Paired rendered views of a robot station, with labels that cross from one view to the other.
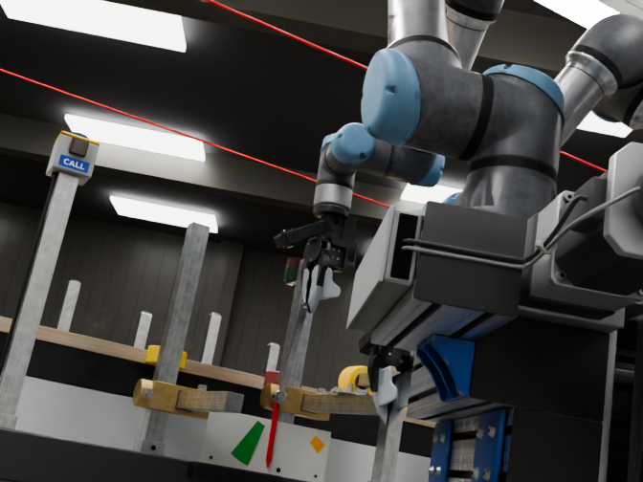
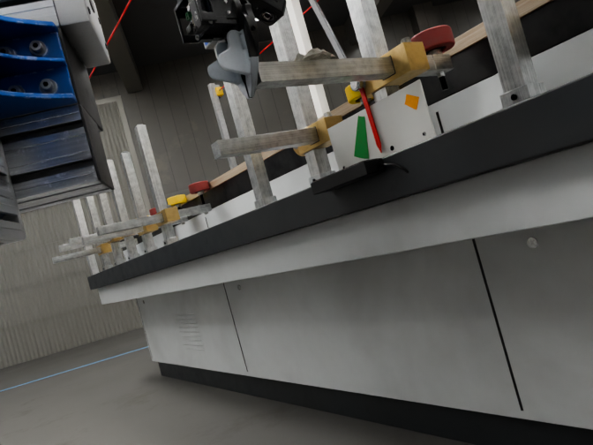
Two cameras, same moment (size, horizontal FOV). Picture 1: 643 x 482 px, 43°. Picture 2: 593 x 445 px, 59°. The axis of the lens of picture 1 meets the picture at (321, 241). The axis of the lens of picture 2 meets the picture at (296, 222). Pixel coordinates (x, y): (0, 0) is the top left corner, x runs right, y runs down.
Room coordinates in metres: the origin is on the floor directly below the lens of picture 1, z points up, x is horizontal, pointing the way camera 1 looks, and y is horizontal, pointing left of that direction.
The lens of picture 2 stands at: (1.28, -0.90, 0.60)
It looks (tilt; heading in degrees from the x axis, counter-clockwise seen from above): 1 degrees up; 81
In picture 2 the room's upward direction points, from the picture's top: 16 degrees counter-clockwise
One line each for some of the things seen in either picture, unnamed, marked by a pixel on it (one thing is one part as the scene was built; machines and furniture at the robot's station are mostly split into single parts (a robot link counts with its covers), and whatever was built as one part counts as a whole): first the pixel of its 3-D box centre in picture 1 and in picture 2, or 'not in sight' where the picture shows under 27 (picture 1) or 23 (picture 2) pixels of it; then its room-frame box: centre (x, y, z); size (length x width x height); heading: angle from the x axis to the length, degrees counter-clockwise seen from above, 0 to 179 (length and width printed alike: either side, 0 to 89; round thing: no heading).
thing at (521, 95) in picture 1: (512, 125); not in sight; (1.00, -0.22, 1.20); 0.13 x 0.12 x 0.14; 99
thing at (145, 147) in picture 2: not in sight; (155, 184); (1.10, 1.14, 0.93); 0.03 x 0.03 x 0.48; 26
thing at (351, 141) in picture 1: (358, 151); not in sight; (1.46, -0.04, 1.32); 0.11 x 0.11 x 0.08; 9
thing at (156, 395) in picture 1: (172, 399); (317, 137); (1.54, 0.22, 0.80); 0.13 x 0.06 x 0.05; 116
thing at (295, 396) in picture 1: (295, 402); (391, 71); (1.65, -0.01, 0.85); 0.13 x 0.06 x 0.05; 116
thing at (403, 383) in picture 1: (404, 398); (236, 63); (1.36, -0.18, 0.86); 0.06 x 0.03 x 0.09; 26
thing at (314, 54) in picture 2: (350, 389); (315, 56); (1.50, -0.10, 0.87); 0.09 x 0.07 x 0.02; 26
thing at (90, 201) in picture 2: not in sight; (99, 235); (0.67, 2.04, 0.89); 0.03 x 0.03 x 0.48; 26
